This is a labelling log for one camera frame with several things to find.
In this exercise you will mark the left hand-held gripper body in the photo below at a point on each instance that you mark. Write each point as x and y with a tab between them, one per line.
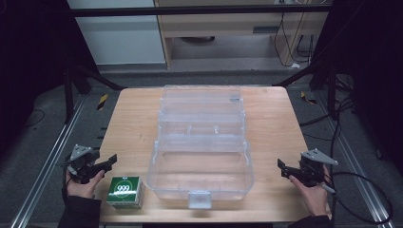
83	162

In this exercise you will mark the aluminium floor rail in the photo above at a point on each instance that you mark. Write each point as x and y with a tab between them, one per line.
47	164
355	171

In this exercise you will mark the green and white carton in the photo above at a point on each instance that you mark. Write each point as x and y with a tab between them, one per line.
124	192

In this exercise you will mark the clear plastic storage box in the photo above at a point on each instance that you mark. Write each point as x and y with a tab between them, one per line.
200	148

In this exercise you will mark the yellow black floor tape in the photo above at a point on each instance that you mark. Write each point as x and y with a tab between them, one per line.
307	98
102	102

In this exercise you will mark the person's right hand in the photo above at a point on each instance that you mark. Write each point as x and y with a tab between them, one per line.
313	198

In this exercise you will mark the white cabinet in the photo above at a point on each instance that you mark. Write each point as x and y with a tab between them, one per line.
122	38

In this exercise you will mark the person's left hand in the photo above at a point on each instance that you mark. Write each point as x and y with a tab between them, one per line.
83	188

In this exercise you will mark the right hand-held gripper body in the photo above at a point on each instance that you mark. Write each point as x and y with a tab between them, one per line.
312	167

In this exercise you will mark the black metal stand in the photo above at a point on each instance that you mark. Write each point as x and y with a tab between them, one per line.
70	91
323	79

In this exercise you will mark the black frame crossbar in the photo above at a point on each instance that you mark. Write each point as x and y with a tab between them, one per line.
196	11

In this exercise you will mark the light wooden desk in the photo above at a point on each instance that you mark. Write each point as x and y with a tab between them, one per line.
228	25

